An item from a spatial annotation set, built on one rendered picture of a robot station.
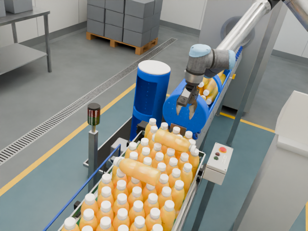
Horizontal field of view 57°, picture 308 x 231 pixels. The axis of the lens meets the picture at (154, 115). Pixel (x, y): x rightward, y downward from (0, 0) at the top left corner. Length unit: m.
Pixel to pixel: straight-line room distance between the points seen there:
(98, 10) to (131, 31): 0.74
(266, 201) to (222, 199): 0.82
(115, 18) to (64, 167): 3.34
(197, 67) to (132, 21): 4.09
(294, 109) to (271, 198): 0.64
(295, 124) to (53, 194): 1.97
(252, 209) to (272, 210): 0.13
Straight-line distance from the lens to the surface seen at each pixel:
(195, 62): 1.32
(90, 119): 1.45
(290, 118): 1.81
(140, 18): 5.28
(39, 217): 2.57
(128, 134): 3.08
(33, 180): 2.84
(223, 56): 1.36
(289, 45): 6.87
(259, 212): 2.20
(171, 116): 1.81
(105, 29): 5.70
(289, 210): 2.14
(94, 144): 1.56
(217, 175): 1.47
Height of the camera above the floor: 2.03
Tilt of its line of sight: 33 degrees down
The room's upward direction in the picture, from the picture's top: 9 degrees clockwise
